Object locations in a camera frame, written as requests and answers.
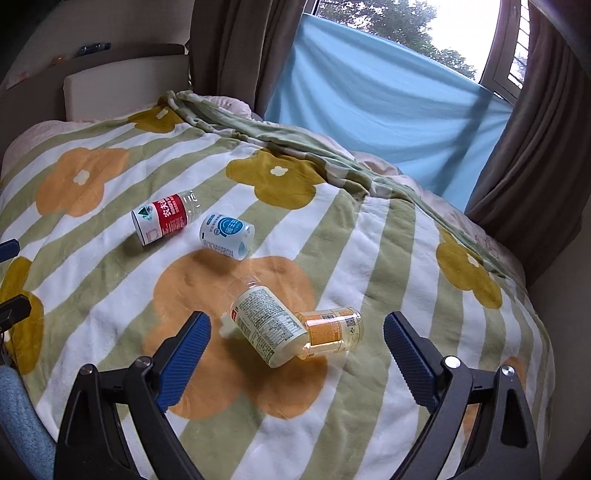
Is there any clear cup white green label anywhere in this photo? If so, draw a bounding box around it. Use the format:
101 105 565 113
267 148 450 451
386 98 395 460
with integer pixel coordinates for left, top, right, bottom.
228 277 310 368

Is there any clear cup red label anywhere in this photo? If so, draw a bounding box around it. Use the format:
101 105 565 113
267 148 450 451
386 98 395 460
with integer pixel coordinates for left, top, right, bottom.
130 190 201 246

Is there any amber cup orange label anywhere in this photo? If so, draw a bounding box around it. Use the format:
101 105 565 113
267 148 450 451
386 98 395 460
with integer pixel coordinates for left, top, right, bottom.
294 307 365 360

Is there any white cup blue logo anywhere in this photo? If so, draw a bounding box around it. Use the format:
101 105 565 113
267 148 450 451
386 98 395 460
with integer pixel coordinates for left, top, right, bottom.
199 213 256 261

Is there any blue denim trouser leg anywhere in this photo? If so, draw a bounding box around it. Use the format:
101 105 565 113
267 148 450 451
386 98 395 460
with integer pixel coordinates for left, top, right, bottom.
1 365 56 479

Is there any brown curtain right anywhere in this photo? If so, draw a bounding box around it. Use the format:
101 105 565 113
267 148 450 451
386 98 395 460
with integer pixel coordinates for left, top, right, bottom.
467 1 590 284

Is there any brown curtain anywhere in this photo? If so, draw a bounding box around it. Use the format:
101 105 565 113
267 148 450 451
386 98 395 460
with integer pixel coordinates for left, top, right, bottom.
188 0 305 116
467 1 590 284

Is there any striped floral fleece blanket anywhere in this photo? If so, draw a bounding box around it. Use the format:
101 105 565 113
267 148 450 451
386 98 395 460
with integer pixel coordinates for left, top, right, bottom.
1 93 555 479

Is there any brown curtain left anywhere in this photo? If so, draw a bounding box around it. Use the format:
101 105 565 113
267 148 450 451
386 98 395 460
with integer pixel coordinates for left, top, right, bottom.
188 0 305 116

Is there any light blue hanging sheet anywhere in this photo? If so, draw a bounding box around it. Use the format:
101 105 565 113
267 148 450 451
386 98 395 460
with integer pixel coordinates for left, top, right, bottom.
264 15 512 211

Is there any window frame with glass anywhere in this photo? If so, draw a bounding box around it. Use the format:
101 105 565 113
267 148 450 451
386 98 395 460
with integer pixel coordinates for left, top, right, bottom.
304 1 530 104

